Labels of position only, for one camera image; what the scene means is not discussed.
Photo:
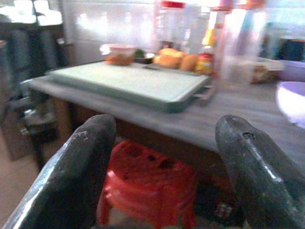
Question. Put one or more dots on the white lilac plastic bowl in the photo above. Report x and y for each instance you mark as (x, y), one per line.
(291, 102)

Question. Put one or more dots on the yellow red label sauce bottle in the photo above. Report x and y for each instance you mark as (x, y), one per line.
(205, 60)

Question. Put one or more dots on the red plastic stool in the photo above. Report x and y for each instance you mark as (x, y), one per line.
(147, 181)

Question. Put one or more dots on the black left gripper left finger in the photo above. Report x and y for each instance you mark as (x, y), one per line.
(69, 176)

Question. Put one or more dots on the orange fruit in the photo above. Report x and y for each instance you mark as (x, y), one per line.
(189, 62)
(170, 58)

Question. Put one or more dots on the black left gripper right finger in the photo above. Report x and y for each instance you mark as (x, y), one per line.
(259, 176)

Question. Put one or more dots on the pale green cutting board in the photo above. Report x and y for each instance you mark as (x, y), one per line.
(133, 84)

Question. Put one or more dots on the wooden table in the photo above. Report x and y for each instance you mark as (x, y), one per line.
(190, 119)

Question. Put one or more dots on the small dark bowl with greens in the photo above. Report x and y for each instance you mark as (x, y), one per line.
(143, 56)

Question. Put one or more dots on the tall clear plastic container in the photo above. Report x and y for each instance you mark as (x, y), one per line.
(238, 40)

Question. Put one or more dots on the clear food tub red lid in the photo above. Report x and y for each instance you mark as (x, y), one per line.
(120, 55)

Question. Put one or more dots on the clear jar red lid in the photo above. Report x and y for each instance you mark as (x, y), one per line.
(170, 23)

